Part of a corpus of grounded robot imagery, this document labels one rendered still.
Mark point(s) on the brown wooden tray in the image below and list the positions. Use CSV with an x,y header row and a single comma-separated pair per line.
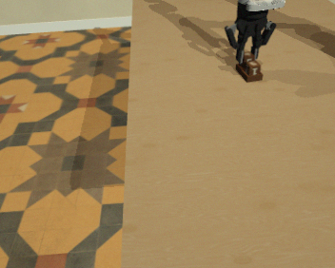
x,y
251,78

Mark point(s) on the brown calendar cube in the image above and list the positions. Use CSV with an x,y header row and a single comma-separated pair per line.
x,y
248,56
252,68

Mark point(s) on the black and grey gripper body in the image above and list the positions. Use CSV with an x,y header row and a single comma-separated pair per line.
x,y
250,18

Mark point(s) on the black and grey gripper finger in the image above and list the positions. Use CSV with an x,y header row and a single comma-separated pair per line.
x,y
241,42
260,40

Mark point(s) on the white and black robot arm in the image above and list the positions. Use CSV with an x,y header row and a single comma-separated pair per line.
x,y
256,5

